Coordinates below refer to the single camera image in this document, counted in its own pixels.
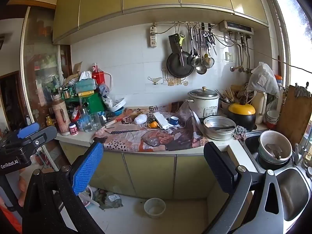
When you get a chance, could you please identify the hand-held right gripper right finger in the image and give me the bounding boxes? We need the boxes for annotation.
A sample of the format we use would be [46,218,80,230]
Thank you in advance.
[203,141,285,234]

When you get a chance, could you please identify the white water heater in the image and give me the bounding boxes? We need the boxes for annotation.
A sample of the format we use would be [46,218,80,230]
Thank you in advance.
[218,20,254,36]

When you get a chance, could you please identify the steel cleaver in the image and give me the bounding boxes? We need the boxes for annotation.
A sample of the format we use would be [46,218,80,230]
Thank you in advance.
[168,33,182,54]

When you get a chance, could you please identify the metal hanging rail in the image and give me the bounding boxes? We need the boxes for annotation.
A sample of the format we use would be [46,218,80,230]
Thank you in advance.
[152,21,216,27]

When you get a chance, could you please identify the black kitchen scissors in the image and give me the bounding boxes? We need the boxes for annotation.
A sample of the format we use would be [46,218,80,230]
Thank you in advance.
[203,29,217,55]

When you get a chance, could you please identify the red tin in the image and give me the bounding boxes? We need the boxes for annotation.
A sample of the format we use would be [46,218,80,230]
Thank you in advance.
[91,63,106,85]

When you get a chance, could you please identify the metal skimmer spoon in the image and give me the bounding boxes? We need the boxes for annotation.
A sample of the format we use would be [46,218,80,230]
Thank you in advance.
[189,27,201,68]

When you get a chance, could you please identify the glass jar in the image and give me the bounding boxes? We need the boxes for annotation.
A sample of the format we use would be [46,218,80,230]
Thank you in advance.
[80,108,94,133]

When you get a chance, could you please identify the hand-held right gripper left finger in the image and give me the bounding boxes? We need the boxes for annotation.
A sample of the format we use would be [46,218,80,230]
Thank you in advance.
[22,141,105,234]

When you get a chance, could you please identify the white rice cooker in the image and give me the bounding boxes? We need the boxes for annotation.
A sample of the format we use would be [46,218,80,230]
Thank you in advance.
[186,86,220,119]

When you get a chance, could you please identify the black pot yellow lid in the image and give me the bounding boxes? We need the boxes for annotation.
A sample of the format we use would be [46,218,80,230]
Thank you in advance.
[228,97,256,132]

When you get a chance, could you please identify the cream thermos jug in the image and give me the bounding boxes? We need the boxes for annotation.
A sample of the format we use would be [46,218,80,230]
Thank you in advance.
[251,91,268,125]

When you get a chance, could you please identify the white paper baking cups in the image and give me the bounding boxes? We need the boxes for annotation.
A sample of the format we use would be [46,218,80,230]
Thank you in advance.
[134,113,148,125]

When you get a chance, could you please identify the white plastic bag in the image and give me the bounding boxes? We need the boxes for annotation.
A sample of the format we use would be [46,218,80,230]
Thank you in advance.
[248,62,280,98]

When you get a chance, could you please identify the metal strainer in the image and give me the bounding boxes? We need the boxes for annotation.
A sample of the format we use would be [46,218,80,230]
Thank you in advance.
[203,51,215,69]

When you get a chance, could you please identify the chopstick holder with utensils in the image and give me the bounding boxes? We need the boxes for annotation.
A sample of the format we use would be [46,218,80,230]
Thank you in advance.
[216,86,238,110]

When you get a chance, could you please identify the clear plastic bottle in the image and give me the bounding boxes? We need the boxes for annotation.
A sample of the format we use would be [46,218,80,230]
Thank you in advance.
[144,136,169,149]

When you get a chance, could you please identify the person's left forearm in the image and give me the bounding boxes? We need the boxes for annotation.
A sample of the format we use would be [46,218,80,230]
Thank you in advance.
[0,199,23,234]

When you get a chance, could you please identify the white plastic dish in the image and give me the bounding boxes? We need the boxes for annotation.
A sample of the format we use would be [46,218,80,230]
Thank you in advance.
[107,97,127,114]

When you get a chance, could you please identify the black frying pan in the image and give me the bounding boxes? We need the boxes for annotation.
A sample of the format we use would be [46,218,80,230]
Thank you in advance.
[166,51,195,78]

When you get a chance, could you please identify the grey dish rag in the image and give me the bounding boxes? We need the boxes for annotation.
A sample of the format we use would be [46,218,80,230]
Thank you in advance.
[233,125,248,141]

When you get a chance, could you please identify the clear drinking glass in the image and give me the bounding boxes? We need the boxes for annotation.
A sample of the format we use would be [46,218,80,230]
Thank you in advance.
[90,113,102,130]

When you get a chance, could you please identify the white power strip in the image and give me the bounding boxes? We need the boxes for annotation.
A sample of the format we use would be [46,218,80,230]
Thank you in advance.
[149,26,158,49]

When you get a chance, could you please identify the metal ladle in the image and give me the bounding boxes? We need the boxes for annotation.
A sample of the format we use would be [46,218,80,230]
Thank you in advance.
[196,28,208,75]

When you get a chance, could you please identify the brown thermos jug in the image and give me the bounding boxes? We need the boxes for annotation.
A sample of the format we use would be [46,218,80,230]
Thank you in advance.
[51,94,71,136]

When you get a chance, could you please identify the stainless steel sink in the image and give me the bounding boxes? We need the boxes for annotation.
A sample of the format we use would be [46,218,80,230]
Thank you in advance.
[240,129,312,228]

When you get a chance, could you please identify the glass door cabinet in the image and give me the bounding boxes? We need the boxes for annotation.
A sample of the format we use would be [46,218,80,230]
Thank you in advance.
[21,6,73,127]

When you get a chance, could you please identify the metal basin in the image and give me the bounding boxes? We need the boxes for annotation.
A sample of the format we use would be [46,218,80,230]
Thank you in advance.
[203,116,237,141]

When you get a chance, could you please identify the metal sink faucet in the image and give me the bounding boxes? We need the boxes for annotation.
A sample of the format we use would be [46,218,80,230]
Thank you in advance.
[292,127,312,167]

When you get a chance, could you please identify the window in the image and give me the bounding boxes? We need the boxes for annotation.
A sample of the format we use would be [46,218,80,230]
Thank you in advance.
[264,0,312,88]

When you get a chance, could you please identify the spread newspaper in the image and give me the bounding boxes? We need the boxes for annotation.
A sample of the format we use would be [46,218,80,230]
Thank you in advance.
[93,104,210,152]

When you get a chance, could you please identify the pink plastic basket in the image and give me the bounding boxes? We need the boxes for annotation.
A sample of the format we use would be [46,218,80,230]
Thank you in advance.
[78,186,100,208]

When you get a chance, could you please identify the beige bowl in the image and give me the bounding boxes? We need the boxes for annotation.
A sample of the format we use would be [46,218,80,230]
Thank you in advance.
[258,130,293,163]

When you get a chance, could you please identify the green tissue box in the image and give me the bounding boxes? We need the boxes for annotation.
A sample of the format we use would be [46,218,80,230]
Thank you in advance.
[74,71,98,94]

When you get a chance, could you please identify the wooden cutting board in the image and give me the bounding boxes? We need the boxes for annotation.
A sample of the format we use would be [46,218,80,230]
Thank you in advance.
[275,84,312,148]

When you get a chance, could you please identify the white plastic cup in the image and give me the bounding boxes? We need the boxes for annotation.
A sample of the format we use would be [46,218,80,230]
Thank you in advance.
[144,197,166,219]

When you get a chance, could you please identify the grey-green crumpled bag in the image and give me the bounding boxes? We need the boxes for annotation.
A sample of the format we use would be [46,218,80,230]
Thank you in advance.
[97,191,124,210]

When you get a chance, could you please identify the white carton box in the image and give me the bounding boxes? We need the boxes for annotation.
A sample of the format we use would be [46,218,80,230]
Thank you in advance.
[152,112,176,130]

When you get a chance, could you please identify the person's left hand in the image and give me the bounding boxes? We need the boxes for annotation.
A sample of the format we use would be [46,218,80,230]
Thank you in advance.
[15,174,29,208]

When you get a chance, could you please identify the stack of small bowls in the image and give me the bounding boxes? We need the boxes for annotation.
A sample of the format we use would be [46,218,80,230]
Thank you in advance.
[265,110,280,130]

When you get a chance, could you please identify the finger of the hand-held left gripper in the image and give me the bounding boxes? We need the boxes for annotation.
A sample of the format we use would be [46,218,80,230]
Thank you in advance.
[0,122,41,142]
[22,126,58,152]

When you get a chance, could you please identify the metal wall tap pipes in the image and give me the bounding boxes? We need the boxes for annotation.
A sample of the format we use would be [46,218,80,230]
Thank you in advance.
[230,35,254,74]

